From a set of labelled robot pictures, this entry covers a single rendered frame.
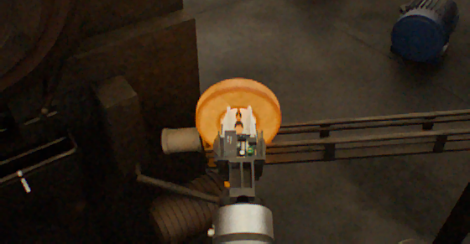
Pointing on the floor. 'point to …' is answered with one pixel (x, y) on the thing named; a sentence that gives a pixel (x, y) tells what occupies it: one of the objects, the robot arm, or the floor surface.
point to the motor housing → (185, 212)
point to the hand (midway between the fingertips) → (237, 109)
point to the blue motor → (425, 28)
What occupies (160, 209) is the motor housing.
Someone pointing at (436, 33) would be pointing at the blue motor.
